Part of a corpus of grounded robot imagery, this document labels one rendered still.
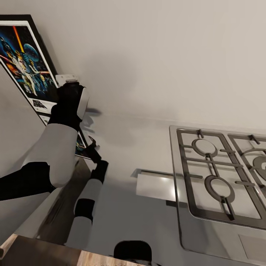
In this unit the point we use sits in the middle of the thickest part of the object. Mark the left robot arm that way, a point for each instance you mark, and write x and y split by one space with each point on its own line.
51 162

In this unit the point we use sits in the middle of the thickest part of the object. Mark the burner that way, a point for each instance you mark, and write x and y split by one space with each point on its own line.
220 185

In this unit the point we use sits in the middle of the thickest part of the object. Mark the poster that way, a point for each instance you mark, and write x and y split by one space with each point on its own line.
25 59

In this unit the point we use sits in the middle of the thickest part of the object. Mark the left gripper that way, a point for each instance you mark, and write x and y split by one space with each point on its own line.
54 94

